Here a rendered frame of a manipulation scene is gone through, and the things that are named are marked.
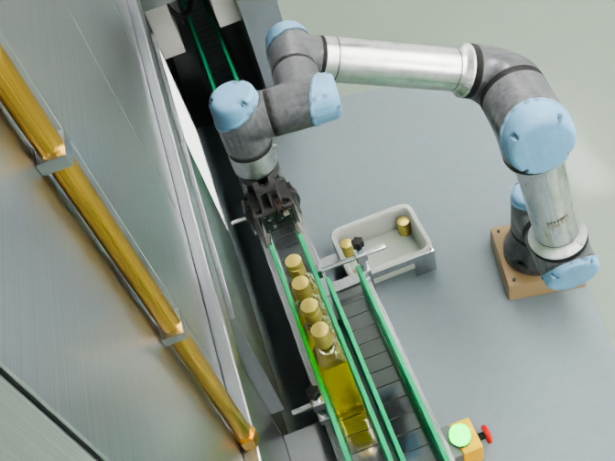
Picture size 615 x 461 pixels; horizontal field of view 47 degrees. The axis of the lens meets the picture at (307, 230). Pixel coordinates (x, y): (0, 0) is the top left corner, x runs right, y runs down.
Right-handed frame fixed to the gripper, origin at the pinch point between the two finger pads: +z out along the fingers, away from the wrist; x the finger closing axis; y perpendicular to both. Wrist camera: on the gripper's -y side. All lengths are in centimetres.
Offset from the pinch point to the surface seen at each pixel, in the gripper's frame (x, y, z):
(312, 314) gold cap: -0.2, 13.1, 9.9
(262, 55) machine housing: 14, -95, 28
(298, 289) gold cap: -0.9, 7.1, 9.2
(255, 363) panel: -12.7, 19.8, 8.1
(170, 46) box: -11, -107, 22
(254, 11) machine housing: 16, -95, 13
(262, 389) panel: -14.0, 19.8, 17.0
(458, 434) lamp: 19, 32, 40
